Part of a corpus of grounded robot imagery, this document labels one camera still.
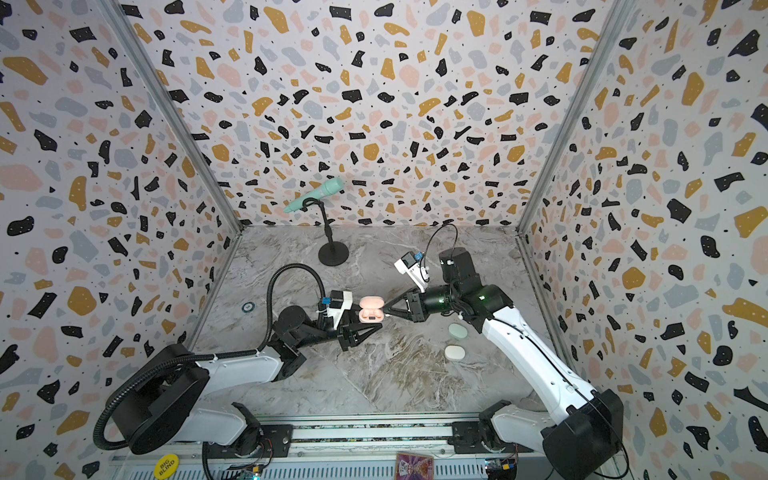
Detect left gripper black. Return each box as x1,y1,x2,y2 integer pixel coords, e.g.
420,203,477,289
297,305,383,354

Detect pink earbud charging case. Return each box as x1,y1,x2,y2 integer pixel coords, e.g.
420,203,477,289
358,296,385,323

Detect mint green earbud charging case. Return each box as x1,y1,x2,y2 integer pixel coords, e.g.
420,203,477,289
448,323,468,340

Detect white earbud charging case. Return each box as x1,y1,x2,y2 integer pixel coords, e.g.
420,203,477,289
444,345,466,362

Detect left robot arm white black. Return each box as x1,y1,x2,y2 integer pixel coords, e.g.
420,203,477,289
93,304,384,457

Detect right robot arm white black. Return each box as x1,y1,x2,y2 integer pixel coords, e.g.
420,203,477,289
383,247,625,479

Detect black microphone stand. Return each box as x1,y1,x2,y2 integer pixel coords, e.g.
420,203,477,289
302,198,349,267

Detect colourful card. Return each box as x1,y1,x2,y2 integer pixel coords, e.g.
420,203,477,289
394,453,435,480

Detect mint green microphone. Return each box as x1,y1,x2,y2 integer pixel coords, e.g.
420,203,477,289
284,177,344,213

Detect yellow round sticker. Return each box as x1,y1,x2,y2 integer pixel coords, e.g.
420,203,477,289
153,454,180,480

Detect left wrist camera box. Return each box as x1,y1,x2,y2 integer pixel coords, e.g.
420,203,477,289
318,290,353,330

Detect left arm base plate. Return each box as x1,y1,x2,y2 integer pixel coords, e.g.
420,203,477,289
204,424,294,462

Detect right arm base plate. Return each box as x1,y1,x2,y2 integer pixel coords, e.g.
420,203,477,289
447,420,532,454

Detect aluminium rail frame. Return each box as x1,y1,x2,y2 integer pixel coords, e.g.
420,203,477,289
103,413,559,479

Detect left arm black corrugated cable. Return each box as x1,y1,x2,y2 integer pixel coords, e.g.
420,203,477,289
92,263,327,452

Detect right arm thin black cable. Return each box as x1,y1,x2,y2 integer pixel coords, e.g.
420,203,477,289
419,222,631,480

